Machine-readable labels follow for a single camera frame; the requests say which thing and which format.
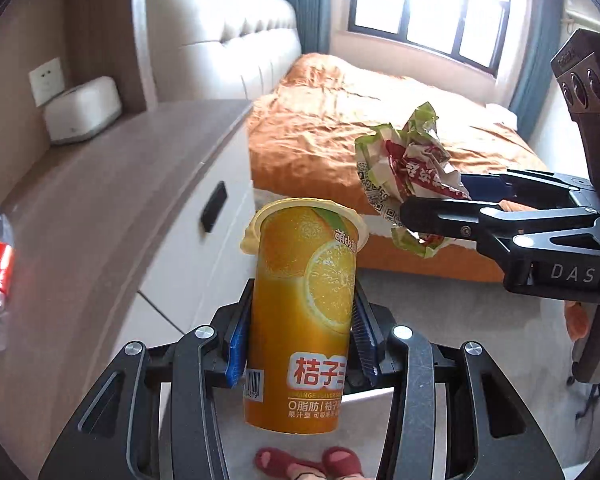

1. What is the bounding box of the green red wrapper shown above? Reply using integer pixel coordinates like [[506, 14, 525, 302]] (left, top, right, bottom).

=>
[[354, 102, 470, 258]]

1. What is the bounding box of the orange juice cup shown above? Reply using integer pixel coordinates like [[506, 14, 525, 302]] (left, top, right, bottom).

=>
[[240, 197, 368, 434]]

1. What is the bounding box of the teal curtain right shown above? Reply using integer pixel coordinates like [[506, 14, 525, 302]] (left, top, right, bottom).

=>
[[509, 0, 564, 141]]

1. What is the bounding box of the red slipper right foot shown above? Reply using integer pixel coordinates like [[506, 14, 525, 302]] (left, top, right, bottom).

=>
[[322, 446, 364, 479]]

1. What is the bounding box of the red slipper foot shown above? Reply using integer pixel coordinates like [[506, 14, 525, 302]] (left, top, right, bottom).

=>
[[253, 448, 327, 480], [322, 446, 364, 479]]

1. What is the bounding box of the red slipper left foot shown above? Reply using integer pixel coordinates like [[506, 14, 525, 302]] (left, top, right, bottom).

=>
[[253, 448, 327, 480]]

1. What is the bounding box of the bed with orange cover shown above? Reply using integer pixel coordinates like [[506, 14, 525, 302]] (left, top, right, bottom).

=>
[[247, 53, 545, 283]]

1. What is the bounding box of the black framed window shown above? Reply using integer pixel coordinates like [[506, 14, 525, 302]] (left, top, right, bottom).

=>
[[348, 0, 510, 76]]

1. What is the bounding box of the white nightstand with drawers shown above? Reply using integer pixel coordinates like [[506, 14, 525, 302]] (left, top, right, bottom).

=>
[[0, 100, 254, 479]]

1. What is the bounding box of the cream padded headboard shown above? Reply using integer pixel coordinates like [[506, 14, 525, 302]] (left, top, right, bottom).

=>
[[145, 0, 301, 102]]

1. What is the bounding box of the white tissue box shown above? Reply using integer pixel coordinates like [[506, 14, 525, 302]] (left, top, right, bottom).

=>
[[43, 76, 122, 145]]

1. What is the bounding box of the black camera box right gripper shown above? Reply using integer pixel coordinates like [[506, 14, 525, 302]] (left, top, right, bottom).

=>
[[550, 28, 600, 196]]

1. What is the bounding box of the white wall socket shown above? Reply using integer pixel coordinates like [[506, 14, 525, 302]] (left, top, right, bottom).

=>
[[29, 58, 66, 107]]

